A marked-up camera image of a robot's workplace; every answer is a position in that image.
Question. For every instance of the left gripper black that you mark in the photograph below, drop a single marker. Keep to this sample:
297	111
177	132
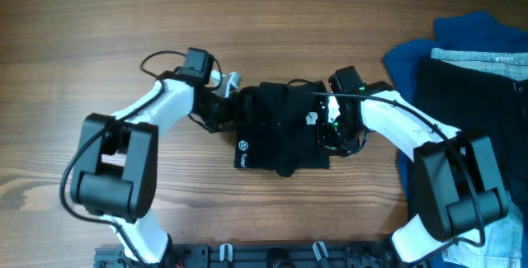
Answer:
231	118

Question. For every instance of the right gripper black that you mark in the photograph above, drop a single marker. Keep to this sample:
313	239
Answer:
328	145

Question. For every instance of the black t-shirt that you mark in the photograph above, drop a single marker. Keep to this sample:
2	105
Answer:
272	132

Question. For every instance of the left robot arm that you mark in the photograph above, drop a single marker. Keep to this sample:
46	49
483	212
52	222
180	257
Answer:
112	178

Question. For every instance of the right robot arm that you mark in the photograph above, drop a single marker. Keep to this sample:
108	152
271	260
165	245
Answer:
459	189

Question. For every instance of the dark folded garment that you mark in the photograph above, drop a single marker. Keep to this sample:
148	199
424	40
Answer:
472	100

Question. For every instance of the blue garment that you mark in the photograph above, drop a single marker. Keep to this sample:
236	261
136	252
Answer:
477	31

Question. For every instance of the grey patterned garment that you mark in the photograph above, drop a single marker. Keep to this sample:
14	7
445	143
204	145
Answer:
508	65

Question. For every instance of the light blue jeans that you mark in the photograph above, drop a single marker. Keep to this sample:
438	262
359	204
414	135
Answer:
502	248

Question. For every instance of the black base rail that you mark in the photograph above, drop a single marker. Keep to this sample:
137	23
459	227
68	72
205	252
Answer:
318	254

